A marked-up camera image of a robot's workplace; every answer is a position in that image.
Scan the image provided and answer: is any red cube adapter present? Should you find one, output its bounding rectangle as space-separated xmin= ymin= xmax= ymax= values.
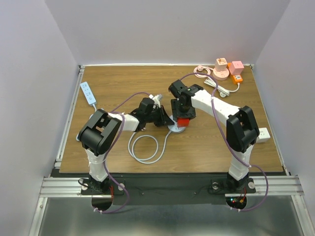
xmin=177 ymin=118 xmax=190 ymax=128

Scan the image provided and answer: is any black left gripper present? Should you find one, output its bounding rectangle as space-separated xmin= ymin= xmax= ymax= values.
xmin=145 ymin=106 xmax=173 ymax=128

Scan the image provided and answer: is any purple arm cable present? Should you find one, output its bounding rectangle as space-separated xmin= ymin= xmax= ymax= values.
xmin=181 ymin=72 xmax=269 ymax=212
xmin=92 ymin=92 xmax=155 ymax=214

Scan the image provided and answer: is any white cube adapter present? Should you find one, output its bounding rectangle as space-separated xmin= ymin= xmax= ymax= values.
xmin=256 ymin=127 xmax=271 ymax=143

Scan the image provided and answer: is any white orange strip cable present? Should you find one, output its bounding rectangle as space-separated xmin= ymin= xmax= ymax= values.
xmin=203 ymin=76 xmax=241 ymax=98

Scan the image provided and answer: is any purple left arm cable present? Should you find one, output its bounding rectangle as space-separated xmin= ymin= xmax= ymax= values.
xmin=92 ymin=92 xmax=155 ymax=214

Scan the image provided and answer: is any orange power strip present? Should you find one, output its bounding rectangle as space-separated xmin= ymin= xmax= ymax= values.
xmin=231 ymin=75 xmax=243 ymax=84

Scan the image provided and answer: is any grey round socket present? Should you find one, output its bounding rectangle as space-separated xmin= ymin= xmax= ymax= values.
xmin=167 ymin=124 xmax=186 ymax=133

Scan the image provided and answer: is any pink cube adapter with drawing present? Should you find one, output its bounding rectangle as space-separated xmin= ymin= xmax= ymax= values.
xmin=215 ymin=58 xmax=227 ymax=71

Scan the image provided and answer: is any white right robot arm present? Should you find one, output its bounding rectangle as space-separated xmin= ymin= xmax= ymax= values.
xmin=168 ymin=80 xmax=259 ymax=192

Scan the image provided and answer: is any pink round socket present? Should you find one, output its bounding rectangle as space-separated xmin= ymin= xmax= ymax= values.
xmin=213 ymin=68 xmax=230 ymax=81

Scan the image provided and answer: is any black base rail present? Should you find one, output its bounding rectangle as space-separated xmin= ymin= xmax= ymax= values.
xmin=50 ymin=173 xmax=256 ymax=206

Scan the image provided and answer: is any aluminium frame rail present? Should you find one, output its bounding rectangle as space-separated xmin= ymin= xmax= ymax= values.
xmin=39 ymin=176 xmax=304 ymax=198

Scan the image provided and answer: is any light blue power strip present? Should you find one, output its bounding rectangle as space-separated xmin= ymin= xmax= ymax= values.
xmin=80 ymin=82 xmax=96 ymax=106

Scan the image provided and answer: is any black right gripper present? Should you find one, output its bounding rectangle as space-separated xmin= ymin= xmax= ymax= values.
xmin=170 ymin=98 xmax=195 ymax=121

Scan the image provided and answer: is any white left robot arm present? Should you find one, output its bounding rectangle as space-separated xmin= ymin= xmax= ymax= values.
xmin=77 ymin=94 xmax=175 ymax=194

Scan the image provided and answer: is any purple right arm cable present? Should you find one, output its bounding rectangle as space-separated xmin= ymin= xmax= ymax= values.
xmin=181 ymin=72 xmax=269 ymax=212

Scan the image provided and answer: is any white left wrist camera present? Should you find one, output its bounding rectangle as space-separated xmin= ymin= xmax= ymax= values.
xmin=149 ymin=94 xmax=162 ymax=107

